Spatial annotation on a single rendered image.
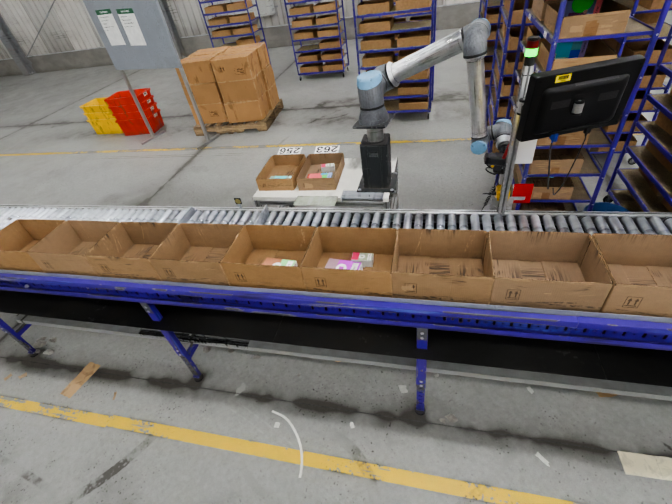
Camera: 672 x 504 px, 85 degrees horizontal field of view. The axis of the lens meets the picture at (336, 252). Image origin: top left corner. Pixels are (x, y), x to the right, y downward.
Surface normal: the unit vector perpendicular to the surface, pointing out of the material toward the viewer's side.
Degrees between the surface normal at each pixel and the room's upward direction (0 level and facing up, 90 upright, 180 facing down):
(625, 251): 89
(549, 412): 0
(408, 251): 90
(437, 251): 89
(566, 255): 89
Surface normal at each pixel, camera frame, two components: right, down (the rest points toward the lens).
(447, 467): -0.14, -0.75
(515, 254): -0.22, 0.65
